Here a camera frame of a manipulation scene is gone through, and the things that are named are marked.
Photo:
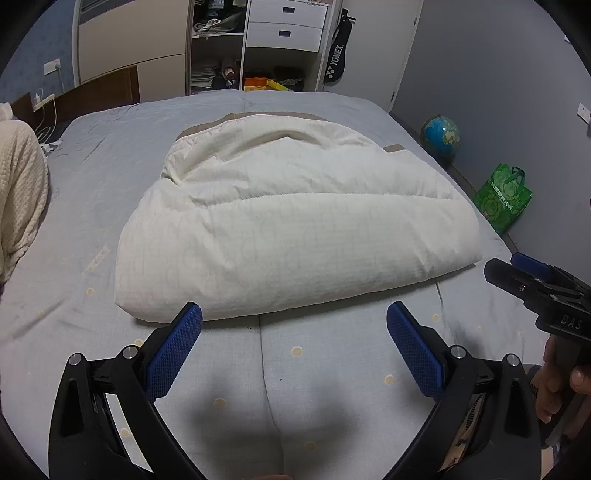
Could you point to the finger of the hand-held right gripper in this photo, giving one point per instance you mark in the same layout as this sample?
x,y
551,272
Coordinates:
x,y
517,281
531,265

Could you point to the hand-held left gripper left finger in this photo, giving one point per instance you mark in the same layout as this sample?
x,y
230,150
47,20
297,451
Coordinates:
x,y
175,350

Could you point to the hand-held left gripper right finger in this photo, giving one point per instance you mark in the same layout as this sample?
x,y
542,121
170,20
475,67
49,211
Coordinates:
x,y
415,355

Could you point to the person's right hand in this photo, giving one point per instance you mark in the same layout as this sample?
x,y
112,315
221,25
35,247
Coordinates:
x,y
549,392

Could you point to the green shopping bag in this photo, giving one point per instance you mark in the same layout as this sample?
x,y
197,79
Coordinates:
x,y
501,201

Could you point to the bed with grey sheet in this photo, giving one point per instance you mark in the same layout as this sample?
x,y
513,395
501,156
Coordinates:
x,y
323,378

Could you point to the blue globe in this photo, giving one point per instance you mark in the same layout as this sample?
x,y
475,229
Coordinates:
x,y
441,136

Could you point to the cream knitted blanket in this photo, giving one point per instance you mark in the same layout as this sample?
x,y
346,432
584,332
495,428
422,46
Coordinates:
x,y
21,184

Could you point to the brown wooden headboard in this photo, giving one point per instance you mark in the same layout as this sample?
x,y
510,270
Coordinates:
x,y
101,92

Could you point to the stack of papers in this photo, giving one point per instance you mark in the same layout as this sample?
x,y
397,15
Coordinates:
x,y
203,77

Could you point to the orange box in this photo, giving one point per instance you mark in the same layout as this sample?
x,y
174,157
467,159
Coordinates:
x,y
255,84

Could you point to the white power strip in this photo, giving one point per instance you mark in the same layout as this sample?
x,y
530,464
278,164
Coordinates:
x,y
42,100

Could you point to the brown plush toy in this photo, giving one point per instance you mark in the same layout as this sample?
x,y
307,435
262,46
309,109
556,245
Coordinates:
x,y
229,71

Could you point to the yellow box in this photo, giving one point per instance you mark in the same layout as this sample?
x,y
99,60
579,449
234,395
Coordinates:
x,y
279,85

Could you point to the black racket bag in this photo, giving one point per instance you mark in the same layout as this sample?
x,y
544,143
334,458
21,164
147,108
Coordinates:
x,y
336,55

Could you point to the white open shelf unit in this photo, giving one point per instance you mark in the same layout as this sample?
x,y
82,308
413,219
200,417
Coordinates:
x,y
217,50

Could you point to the cream wardrobe door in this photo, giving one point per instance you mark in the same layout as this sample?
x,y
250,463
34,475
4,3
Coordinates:
x,y
129,37

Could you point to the white drawer cabinet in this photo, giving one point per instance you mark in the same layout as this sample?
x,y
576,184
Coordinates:
x,y
286,23

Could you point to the white wall socket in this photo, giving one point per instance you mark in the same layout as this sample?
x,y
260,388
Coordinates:
x,y
52,66

